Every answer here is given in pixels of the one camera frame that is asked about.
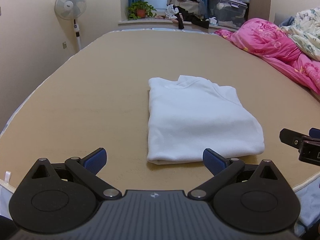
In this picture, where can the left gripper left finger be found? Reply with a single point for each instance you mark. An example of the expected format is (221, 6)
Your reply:
(55, 198)

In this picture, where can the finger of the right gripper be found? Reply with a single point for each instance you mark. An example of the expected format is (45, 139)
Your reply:
(294, 139)
(314, 133)

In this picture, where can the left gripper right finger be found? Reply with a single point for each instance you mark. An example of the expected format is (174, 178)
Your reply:
(250, 198)

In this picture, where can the white t-shirt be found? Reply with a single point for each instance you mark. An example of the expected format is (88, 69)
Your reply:
(192, 114)

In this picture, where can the pile of dark clothes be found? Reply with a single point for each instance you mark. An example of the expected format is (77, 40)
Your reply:
(193, 11)

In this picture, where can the pink quilt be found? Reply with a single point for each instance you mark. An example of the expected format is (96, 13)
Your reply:
(266, 40)

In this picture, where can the floral white quilt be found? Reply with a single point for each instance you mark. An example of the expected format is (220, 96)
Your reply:
(304, 32)

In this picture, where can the clear plastic storage bin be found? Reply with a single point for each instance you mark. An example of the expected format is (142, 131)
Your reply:
(227, 13)

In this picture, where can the white standing fan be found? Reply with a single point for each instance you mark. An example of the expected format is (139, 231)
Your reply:
(71, 10)

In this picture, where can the potted green plant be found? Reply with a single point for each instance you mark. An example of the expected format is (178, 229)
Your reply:
(140, 10)

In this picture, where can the white wall socket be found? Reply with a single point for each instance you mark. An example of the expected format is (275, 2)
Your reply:
(64, 45)

